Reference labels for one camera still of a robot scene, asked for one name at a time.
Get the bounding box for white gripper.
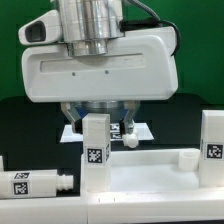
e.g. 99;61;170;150
21;27;178;135

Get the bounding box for white desk top tray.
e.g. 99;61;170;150
80;148;224;194

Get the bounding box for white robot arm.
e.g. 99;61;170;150
18;0;180;135

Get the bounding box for white marker sheet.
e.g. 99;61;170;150
60;123;154;143

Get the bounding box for white L-shaped obstacle wall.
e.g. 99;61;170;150
0;188;224;224

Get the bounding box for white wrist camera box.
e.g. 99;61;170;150
18;10;62;46

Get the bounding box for black cables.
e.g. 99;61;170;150
119;19;182;58

